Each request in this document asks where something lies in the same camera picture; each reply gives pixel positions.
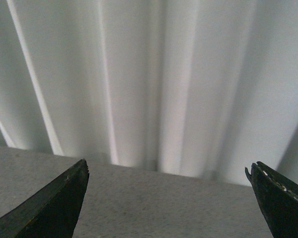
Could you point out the white curtain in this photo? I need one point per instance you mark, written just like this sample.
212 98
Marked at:
199 88

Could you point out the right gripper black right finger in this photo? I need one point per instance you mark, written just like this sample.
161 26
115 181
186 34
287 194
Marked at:
277 197

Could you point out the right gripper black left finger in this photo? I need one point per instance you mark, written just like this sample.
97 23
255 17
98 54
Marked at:
53 211

